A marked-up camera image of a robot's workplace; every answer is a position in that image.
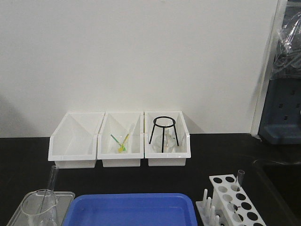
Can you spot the long clear test tube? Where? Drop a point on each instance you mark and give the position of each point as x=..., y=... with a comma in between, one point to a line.
x=50, y=188

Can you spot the short test tube in rack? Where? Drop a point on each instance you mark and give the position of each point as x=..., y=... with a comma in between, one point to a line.
x=239, y=178

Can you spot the white test tube rack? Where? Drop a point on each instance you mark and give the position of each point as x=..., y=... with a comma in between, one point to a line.
x=229, y=204

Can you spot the grey pegboard drying rack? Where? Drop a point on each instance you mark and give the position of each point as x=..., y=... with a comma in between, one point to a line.
x=281, y=117

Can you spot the clear plastic pipette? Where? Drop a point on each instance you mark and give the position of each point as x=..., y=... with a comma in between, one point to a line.
x=130, y=131

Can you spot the right white storage bin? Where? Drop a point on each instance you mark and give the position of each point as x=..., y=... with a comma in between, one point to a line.
x=167, y=159

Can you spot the white storage bin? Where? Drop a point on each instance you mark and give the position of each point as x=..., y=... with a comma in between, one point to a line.
x=73, y=144
x=118, y=124
x=167, y=159

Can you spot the clear glassware in bin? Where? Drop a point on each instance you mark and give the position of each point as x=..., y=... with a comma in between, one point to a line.
x=166, y=143

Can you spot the middle white storage bin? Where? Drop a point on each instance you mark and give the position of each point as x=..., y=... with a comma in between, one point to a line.
x=118, y=124

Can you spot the left white storage bin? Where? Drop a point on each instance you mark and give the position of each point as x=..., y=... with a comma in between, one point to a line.
x=73, y=144

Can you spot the blue plastic tray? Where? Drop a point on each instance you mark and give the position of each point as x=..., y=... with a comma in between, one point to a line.
x=153, y=209

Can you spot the grey metal tray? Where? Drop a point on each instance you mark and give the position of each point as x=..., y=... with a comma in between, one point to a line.
x=63, y=198

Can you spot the clear glass beaker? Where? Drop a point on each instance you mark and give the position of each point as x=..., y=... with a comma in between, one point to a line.
x=39, y=207

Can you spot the clear plastic bag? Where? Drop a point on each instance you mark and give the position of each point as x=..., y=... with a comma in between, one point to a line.
x=287, y=62

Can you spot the black sink basin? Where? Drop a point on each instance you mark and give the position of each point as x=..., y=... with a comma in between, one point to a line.
x=283, y=179

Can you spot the black wire tripod stand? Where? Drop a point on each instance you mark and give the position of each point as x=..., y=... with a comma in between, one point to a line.
x=161, y=123

